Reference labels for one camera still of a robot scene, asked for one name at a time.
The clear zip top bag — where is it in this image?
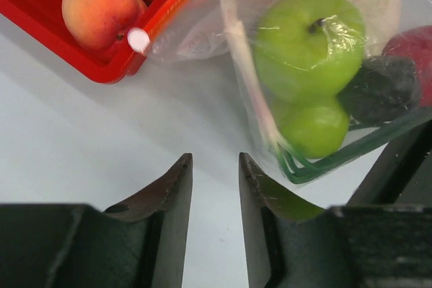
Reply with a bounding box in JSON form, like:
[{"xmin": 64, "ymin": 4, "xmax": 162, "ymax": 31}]
[{"xmin": 127, "ymin": 0, "xmax": 431, "ymax": 183}]

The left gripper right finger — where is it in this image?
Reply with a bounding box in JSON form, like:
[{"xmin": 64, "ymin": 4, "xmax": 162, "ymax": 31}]
[{"xmin": 239, "ymin": 153, "xmax": 431, "ymax": 287}]

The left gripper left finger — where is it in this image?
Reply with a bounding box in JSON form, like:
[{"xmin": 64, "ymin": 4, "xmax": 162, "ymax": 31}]
[{"xmin": 1, "ymin": 153, "xmax": 193, "ymax": 288}]

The dark purple fruit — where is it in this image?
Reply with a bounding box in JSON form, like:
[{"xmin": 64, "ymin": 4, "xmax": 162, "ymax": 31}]
[{"xmin": 337, "ymin": 55, "xmax": 421, "ymax": 126}]

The peach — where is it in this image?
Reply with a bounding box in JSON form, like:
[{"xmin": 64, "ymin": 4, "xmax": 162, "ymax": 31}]
[{"xmin": 61, "ymin": 0, "xmax": 147, "ymax": 51}]

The green onion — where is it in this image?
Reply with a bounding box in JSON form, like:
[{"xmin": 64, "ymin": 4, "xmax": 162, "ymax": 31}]
[{"xmin": 219, "ymin": 0, "xmax": 431, "ymax": 184}]

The red plastic tray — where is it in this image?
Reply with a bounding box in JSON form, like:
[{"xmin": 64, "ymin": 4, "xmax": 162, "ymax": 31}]
[{"xmin": 1, "ymin": 0, "xmax": 187, "ymax": 84}]

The red tomato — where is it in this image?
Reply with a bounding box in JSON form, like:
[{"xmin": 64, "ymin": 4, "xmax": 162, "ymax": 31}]
[{"xmin": 381, "ymin": 25, "xmax": 431, "ymax": 107}]

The green apple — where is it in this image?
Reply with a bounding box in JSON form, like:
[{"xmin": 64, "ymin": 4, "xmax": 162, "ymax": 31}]
[
  {"xmin": 271, "ymin": 97, "xmax": 350, "ymax": 159},
  {"xmin": 253, "ymin": 0, "xmax": 366, "ymax": 103}
]

